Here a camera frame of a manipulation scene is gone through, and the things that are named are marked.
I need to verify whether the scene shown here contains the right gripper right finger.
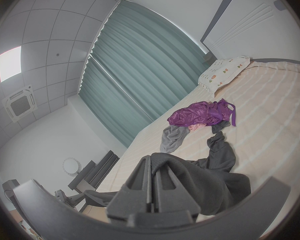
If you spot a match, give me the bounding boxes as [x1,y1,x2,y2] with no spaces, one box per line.
[152,162,200,221]

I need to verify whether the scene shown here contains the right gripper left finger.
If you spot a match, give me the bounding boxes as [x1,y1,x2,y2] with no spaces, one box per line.
[106,155,153,221]

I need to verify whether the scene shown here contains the black T-shirt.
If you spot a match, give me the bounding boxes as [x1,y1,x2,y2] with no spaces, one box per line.
[84,131,252,216]

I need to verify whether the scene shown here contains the bed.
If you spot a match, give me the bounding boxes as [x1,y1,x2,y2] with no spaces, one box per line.
[79,0,300,237]

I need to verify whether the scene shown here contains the round white framed mirror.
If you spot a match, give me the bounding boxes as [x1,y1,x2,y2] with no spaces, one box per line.
[62,158,80,176]

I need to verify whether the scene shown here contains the black chest of drawers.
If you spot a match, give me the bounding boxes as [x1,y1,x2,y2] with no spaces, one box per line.
[67,150,120,194]

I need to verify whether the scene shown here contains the grey knit garment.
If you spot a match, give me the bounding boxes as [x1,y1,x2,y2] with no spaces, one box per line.
[160,125,190,153]

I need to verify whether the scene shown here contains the pink garment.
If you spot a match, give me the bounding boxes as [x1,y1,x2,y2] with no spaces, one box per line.
[189,123,208,132]

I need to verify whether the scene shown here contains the dark grey lace garment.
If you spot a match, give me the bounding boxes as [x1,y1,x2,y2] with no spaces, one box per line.
[211,120,232,134]

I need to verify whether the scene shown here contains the purple satin garment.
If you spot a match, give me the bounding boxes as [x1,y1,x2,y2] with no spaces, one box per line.
[167,98,237,127]

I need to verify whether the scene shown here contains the blue-green curtain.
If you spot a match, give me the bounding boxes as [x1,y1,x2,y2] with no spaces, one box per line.
[90,0,212,122]
[79,58,154,148]

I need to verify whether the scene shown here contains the ceiling air conditioner vent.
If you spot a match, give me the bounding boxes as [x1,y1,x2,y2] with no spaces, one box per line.
[2,85,38,123]

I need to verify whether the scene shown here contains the white printed pillow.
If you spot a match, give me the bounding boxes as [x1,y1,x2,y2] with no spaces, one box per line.
[198,56,252,97]

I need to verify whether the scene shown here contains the square ceiling light panel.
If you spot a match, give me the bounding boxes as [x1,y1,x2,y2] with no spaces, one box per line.
[0,46,22,82]

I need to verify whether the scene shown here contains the grey bedside table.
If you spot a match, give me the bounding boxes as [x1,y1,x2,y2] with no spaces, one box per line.
[202,51,217,64]

